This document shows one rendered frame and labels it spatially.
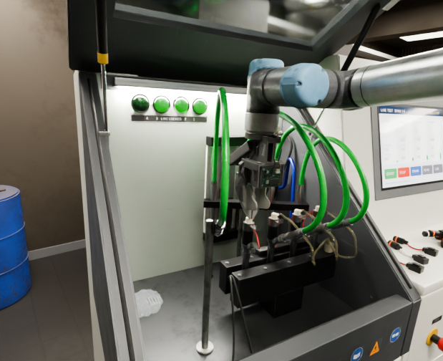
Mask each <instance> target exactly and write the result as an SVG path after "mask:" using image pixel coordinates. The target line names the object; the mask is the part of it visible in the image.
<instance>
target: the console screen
mask: <svg viewBox="0 0 443 361"><path fill-rule="evenodd" d="M370 109H371V138H372V153H373V167H374V195H375V201H379V200H384V199H388V198H396V197H401V196H409V195H413V194H418V193H426V192H430V191H438V190H443V100H437V101H429V102H414V103H406V104H398V105H382V106H374V107H370Z"/></svg>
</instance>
